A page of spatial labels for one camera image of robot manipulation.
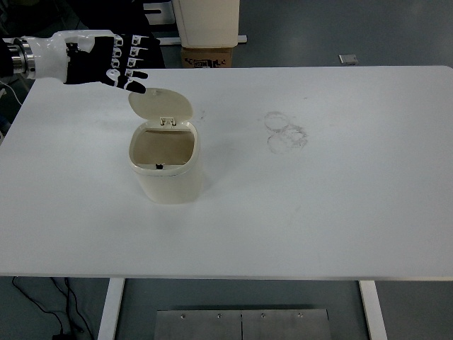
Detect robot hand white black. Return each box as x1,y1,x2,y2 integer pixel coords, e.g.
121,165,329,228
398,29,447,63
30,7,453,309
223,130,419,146
26,29,161,95

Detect black floor cable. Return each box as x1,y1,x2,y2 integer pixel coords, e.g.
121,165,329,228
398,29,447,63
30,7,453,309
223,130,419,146
51,277,95,340
12,276,70,336

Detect large cream plastic bin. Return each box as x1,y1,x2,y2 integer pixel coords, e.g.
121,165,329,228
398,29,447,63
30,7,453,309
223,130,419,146
172,0,242,48

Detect white table leg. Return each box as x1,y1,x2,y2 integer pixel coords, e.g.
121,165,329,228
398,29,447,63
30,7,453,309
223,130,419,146
97,278,127,340
359,280,389,340

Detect white metal frame foot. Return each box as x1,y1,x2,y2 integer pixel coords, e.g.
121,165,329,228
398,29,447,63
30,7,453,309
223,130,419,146
155,33,249,46

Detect cardboard box with black print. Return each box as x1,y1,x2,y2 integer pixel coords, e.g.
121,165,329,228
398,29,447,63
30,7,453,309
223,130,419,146
180,46,234,68

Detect grey metal plate with screws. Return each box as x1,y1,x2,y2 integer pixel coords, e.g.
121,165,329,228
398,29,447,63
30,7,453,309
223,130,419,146
155,309,332,340

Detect cream trash bin with lid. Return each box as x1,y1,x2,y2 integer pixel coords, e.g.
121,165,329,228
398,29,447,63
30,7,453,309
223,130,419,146
127,88,203,205

